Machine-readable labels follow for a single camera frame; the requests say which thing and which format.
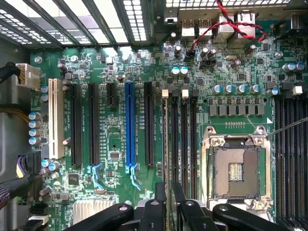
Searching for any silver finned heatsink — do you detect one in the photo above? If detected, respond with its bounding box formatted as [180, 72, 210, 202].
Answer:
[73, 199, 116, 226]

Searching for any thin metal locking lever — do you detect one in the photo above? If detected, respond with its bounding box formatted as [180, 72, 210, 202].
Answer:
[201, 134, 211, 202]
[265, 117, 308, 139]

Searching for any black SATA plug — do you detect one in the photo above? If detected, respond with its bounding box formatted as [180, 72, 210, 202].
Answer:
[28, 203, 49, 217]

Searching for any green motherboard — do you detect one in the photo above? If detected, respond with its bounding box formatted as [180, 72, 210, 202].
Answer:
[30, 14, 308, 231]

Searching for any long black expansion slot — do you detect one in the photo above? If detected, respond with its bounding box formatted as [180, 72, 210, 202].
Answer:
[143, 81, 155, 167]
[70, 83, 82, 167]
[86, 83, 104, 190]

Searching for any blue expansion slot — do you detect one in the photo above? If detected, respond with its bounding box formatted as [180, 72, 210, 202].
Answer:
[124, 81, 142, 191]

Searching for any white PCI expansion slot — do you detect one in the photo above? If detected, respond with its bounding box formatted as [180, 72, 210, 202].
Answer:
[48, 78, 65, 159]

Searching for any short black expansion slot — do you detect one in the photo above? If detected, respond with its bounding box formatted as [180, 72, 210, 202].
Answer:
[106, 83, 118, 108]

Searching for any grey power supply unit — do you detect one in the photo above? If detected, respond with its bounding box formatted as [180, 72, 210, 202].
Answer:
[0, 36, 33, 231]

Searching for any white power connector plug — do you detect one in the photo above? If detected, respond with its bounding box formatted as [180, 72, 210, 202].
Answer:
[0, 62, 41, 91]

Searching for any black and grey PC case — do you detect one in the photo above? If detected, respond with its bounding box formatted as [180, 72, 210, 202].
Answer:
[0, 0, 308, 63]

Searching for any CPU socket with metal frame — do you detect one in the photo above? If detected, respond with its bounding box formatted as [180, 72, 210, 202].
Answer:
[201, 125, 274, 212]

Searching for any black plug with purple wires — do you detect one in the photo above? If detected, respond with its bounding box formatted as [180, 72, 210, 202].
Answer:
[14, 151, 42, 179]

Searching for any braided black cable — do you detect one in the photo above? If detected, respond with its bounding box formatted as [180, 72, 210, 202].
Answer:
[0, 174, 43, 211]

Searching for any yellow-black power wire bundle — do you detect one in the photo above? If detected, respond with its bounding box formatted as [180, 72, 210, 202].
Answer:
[0, 107, 31, 124]

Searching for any red-black twisted wire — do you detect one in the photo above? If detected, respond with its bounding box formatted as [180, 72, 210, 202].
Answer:
[187, 0, 268, 55]

